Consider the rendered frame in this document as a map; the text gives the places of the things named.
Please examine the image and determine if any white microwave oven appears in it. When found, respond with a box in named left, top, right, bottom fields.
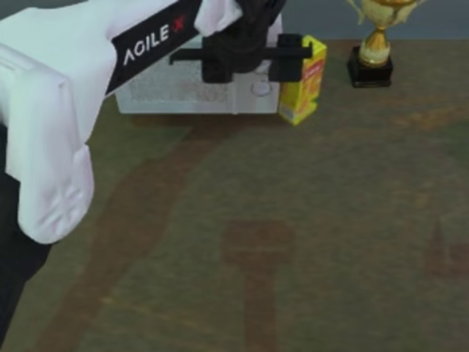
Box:
left=114, top=15, right=285, bottom=116

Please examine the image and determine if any yellow carton box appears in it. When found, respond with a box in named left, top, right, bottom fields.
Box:
left=278, top=34, right=328, bottom=127

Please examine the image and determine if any gold trophy on black base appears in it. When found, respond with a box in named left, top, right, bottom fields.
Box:
left=345, top=0, right=430, bottom=89

